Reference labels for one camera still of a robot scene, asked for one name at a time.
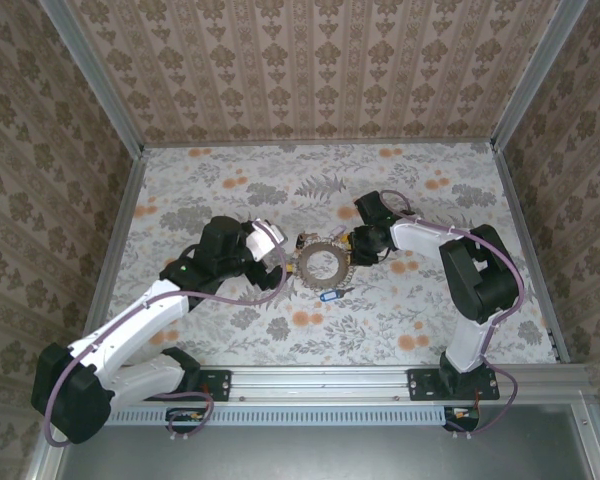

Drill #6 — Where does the key with blue tag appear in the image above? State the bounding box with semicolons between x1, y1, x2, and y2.
318;285;356;305

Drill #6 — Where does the black connector board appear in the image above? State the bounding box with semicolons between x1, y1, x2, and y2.
165;407;205;434
443;405;481;432

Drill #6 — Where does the grey metal panel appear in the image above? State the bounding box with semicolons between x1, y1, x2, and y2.
54;404;599;480

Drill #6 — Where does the aluminium table side rail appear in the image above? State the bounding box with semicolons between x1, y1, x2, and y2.
77;149;149;371
492;144;574;366

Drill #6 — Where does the aluminium table back rail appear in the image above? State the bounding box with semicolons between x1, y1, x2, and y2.
142;139;496;150

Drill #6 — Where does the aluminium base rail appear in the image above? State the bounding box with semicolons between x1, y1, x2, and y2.
227;366;411;402

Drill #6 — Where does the white slotted cable duct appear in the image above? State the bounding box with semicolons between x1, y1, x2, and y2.
102;405;476;427

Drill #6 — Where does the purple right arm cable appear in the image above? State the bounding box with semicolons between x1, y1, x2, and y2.
378;189;526;437

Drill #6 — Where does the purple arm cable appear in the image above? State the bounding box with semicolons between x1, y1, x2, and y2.
44;219;289;449
378;189;526;437

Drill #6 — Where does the aluminium frame post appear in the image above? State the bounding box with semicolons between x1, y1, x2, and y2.
36;0;146;156
490;0;590;154

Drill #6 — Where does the aluminium front frame beam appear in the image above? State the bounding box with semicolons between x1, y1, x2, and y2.
479;363;600;401

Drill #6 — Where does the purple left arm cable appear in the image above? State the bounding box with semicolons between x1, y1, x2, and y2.
44;219;289;449

